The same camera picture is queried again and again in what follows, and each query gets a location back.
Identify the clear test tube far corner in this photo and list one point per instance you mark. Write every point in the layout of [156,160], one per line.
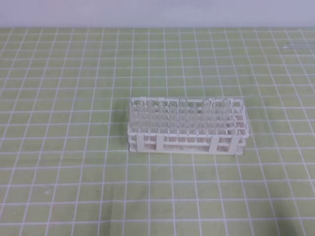
[300,45]

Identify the clear glass test tube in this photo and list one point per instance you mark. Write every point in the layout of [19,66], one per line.
[226,103]

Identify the white plastic test tube rack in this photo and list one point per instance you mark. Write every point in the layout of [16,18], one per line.
[153,126]

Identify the green checkered tablecloth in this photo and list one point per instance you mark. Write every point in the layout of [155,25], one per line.
[65,168]

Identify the clear test tube in rack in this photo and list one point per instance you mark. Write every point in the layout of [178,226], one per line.
[203,125]
[193,117]
[215,113]
[183,104]

